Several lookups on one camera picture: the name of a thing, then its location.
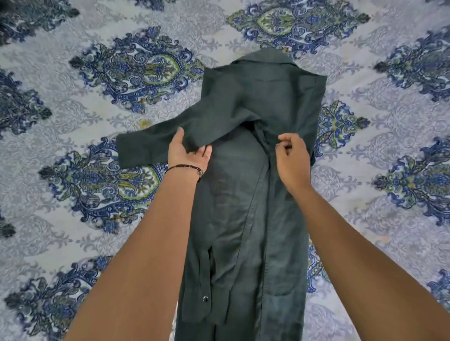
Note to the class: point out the person's left hand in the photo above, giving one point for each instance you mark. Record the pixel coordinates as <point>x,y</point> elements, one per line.
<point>182,154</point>

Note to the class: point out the person's right hand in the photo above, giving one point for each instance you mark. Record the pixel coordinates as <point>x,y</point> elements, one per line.
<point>295,165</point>

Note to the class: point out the person's right thumb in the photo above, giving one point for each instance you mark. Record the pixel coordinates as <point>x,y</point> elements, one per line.
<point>281,150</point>

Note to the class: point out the person's left thumb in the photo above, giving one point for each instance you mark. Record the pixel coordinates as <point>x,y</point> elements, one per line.
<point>179,138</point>

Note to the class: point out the dark green shirt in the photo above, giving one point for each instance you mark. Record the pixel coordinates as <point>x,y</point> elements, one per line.
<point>246,196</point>

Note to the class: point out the person's left forearm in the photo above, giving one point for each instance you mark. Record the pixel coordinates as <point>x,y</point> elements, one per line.
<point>140,267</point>

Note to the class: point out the person's right forearm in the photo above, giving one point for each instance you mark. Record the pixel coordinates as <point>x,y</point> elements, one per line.
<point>362,274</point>

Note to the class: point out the blue patterned bedsheet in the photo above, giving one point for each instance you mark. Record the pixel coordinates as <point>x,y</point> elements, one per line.
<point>52,95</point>

